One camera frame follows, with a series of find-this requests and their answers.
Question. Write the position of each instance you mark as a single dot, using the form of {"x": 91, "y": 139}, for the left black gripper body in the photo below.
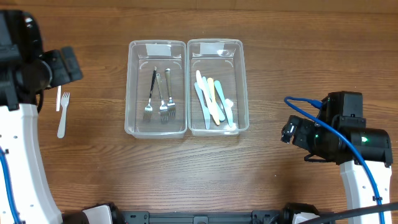
{"x": 65, "y": 66}

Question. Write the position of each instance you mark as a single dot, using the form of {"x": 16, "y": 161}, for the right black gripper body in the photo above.
{"x": 296, "y": 132}

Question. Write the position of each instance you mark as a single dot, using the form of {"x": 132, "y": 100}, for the white plastic fork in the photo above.
{"x": 64, "y": 104}
{"x": 59, "y": 92}

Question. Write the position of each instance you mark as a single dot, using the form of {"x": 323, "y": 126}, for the yellow plastic knife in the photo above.
{"x": 215, "y": 114}

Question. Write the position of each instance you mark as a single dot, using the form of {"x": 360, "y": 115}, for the light blue plastic knife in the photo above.
{"x": 206, "y": 113}

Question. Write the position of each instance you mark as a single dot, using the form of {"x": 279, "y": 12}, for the pale blue plastic knife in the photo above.
{"x": 225, "y": 102}

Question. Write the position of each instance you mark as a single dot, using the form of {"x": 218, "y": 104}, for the white plastic utensil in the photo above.
{"x": 205, "y": 92}

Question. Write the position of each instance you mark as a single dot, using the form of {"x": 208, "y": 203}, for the black handled metal fork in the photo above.
{"x": 148, "y": 109}

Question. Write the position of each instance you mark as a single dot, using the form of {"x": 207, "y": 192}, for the metal utensil handle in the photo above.
{"x": 163, "y": 110}

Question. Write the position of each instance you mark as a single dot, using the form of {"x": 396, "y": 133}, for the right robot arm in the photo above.
{"x": 364, "y": 157}

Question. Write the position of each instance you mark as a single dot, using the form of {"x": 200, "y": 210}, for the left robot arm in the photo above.
{"x": 25, "y": 193}

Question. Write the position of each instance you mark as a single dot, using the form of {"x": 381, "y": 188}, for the right clear plastic container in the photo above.
{"x": 222, "y": 60}

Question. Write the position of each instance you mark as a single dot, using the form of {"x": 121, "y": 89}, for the clear plastic container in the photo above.
{"x": 143, "y": 56}
{"x": 222, "y": 60}

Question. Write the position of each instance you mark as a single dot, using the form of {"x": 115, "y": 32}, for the left clear plastic container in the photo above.
{"x": 143, "y": 56}

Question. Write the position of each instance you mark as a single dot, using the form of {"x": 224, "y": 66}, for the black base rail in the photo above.
{"x": 255, "y": 217}

